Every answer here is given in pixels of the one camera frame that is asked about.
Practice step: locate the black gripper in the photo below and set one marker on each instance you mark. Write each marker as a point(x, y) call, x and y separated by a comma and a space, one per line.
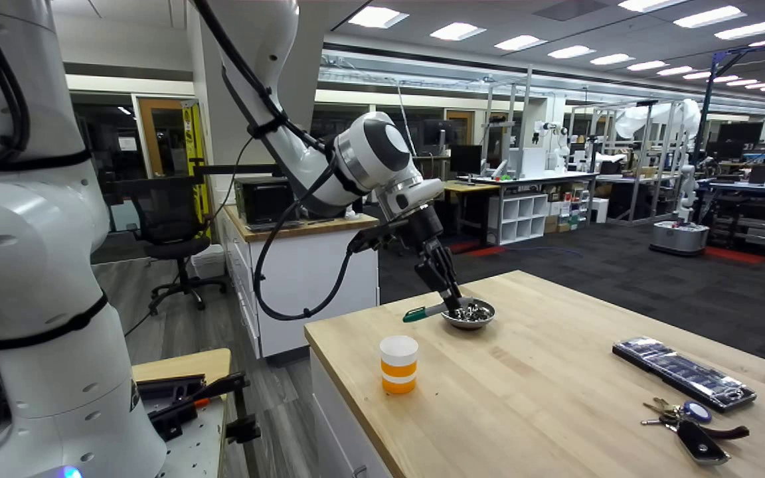
point(418, 231)

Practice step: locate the green capped grey marker pen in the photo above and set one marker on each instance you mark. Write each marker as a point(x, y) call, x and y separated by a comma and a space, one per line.
point(420, 312)

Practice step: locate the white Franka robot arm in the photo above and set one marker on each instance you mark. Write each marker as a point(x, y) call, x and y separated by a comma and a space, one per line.
point(26, 247)

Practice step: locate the orange cup with white lid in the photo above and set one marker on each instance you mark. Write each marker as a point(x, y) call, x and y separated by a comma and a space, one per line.
point(400, 365)

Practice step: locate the small metal bowl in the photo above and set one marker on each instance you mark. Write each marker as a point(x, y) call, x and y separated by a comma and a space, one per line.
point(477, 314)

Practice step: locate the white cube shelf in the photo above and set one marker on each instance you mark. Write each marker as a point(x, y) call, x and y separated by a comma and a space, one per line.
point(519, 219)

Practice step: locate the wooden background desk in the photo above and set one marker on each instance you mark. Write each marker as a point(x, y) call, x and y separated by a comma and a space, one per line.
point(466, 186)

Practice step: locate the white cabinet with wood top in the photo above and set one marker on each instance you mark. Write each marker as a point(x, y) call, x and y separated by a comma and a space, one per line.
point(307, 267)

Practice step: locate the dark monitor on cabinet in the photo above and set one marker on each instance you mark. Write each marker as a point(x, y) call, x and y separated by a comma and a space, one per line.
point(263, 200)

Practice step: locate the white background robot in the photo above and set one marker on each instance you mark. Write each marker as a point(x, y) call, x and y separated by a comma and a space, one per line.
point(683, 212)

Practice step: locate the bunch of keys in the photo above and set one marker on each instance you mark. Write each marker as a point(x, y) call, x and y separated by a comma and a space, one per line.
point(692, 433)

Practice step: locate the black office chair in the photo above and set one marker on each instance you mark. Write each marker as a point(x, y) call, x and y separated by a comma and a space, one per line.
point(167, 220)

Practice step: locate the black clamp tool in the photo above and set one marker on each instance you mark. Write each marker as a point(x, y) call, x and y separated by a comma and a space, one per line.
point(178, 401)

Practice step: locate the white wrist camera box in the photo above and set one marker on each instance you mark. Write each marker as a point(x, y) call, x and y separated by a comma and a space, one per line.
point(413, 191)

